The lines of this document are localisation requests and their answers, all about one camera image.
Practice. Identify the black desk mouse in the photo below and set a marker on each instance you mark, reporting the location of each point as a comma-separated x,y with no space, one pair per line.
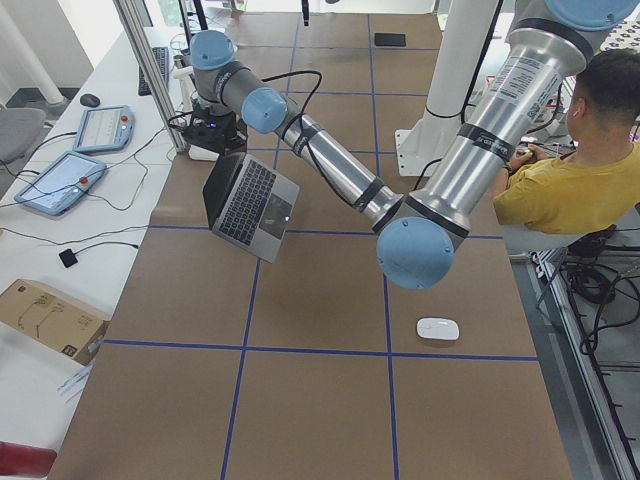
89,100

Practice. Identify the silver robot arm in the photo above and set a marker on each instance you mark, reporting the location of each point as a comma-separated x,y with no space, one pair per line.
462,153
325,155

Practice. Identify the person in yellow shirt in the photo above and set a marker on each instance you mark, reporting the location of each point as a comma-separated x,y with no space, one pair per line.
592,187

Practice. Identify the grey laptop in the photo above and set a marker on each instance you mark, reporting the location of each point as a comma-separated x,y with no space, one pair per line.
249,204

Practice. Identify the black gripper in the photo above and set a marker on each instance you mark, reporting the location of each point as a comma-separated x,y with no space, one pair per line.
226,131

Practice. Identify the red cylinder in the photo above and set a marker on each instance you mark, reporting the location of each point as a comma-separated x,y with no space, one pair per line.
26,461

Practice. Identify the aluminium frame post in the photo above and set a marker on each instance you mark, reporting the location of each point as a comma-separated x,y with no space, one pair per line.
134,29

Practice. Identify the black mouse pad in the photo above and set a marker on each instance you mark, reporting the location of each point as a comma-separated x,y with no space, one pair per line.
386,39

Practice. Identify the cardboard box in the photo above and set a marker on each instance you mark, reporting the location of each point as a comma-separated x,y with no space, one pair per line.
55,319

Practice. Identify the small black square device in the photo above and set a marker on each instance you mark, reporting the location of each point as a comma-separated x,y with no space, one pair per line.
68,258

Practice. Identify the blue teach pendant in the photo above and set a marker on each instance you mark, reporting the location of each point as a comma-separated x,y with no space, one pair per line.
104,129
62,184

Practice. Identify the white computer mouse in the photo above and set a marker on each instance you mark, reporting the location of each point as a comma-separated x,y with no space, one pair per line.
435,328

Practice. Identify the lower blue teach pendant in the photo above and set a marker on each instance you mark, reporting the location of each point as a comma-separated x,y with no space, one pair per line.
62,184

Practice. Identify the upper blue teach pendant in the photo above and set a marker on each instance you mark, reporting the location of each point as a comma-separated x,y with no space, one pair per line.
104,129

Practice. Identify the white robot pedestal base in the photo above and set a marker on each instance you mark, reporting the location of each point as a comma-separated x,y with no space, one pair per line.
468,31

